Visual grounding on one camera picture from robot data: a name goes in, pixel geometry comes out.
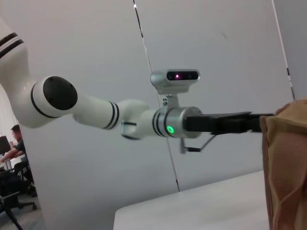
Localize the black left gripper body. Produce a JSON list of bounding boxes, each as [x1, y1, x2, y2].
[[183, 111, 252, 135]]

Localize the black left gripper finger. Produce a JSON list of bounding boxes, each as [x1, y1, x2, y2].
[[249, 117, 262, 134], [249, 112, 274, 118]]

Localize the khaki canvas food bag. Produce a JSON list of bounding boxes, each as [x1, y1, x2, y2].
[[260, 96, 307, 230]]

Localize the black office chair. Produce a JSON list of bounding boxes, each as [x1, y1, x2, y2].
[[12, 161, 38, 212]]

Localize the seated person in dark shirt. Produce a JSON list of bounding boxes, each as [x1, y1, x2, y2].
[[0, 124, 27, 166]]

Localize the white office desk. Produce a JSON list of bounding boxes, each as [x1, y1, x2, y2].
[[0, 154, 26, 171]]

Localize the black computer monitor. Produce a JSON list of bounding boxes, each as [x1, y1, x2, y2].
[[0, 135, 10, 155]]

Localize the black metal stand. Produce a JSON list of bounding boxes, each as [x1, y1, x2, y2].
[[0, 191, 25, 230]]

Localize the left gripper cable with connector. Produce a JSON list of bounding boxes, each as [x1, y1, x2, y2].
[[179, 133, 216, 155]]

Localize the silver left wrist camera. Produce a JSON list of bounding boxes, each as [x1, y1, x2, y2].
[[150, 69, 201, 114]]

